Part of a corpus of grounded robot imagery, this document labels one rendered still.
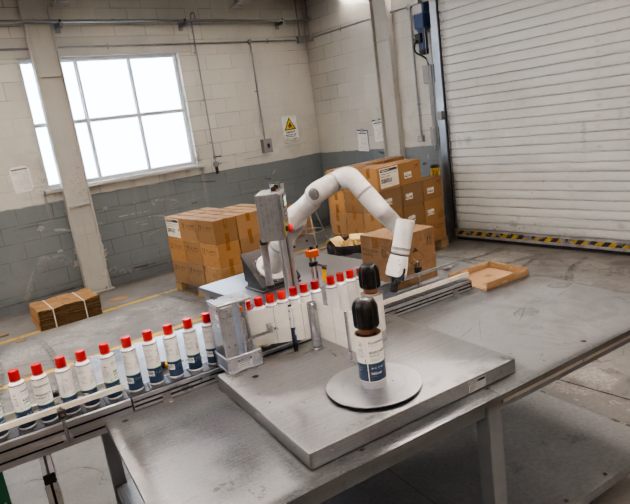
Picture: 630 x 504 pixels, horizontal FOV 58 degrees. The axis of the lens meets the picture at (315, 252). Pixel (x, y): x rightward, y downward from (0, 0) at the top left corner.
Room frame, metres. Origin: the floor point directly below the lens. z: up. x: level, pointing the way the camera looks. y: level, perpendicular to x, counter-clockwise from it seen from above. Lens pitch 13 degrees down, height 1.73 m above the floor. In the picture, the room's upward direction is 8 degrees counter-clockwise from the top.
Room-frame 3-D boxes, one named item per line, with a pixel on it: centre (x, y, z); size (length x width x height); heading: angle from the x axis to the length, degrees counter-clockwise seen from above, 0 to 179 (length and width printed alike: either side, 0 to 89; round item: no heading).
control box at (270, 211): (2.30, 0.15, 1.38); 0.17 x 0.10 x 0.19; 174
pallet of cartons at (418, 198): (6.70, -0.93, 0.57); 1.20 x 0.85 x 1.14; 129
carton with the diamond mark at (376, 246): (2.88, -0.43, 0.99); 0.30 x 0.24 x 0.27; 123
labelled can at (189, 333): (2.00, 0.50, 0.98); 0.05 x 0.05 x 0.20
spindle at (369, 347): (1.67, -0.13, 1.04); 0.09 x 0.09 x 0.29
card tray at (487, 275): (2.76, -0.86, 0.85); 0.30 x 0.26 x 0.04; 119
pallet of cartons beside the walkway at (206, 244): (6.26, 0.99, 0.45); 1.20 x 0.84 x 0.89; 38
